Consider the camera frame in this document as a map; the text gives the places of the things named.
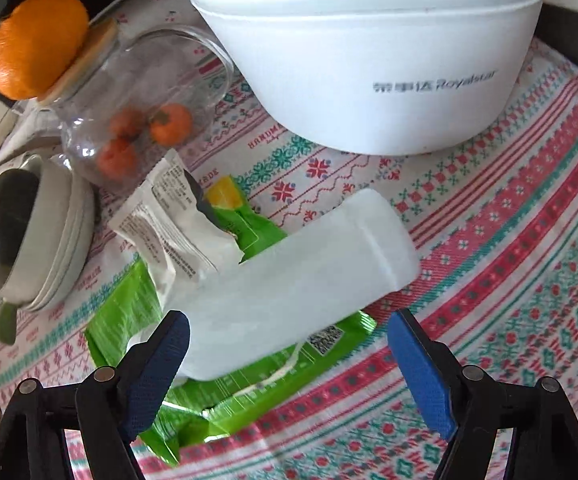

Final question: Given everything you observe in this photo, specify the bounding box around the green snack wrapper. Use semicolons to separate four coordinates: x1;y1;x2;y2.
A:
85;176;378;467

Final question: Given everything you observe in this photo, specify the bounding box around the white snack wrapper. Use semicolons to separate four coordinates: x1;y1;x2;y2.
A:
109;152;242;306

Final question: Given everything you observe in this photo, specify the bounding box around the cream bowl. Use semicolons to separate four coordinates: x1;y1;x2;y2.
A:
0;154;74;301

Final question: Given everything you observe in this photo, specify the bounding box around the wooden jar lid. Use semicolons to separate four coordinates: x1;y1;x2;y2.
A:
36;19;118;107

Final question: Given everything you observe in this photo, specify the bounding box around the small white plastic bottle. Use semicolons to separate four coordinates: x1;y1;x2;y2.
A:
169;188;421;386

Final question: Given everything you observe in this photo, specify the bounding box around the small green gourd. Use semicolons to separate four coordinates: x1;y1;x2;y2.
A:
0;300;18;346

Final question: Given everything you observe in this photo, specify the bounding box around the glass jar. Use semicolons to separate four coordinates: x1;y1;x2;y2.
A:
11;27;234;186

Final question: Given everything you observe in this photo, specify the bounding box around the dark green squash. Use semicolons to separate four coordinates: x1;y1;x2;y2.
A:
0;169;40;267

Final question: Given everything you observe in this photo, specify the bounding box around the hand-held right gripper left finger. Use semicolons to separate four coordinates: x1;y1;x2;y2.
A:
0;310;190;480

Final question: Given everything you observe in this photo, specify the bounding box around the large orange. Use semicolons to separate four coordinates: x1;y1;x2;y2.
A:
0;0;90;101

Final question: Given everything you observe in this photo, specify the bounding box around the white electric cooking pot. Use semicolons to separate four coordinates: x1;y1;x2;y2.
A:
166;0;578;156

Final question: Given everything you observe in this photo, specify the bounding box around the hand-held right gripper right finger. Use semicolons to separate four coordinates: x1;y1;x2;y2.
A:
388;308;578;480

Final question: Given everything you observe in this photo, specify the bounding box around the small orange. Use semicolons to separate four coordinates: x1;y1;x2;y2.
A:
110;108;147;141
96;139;140;180
150;103;193;145

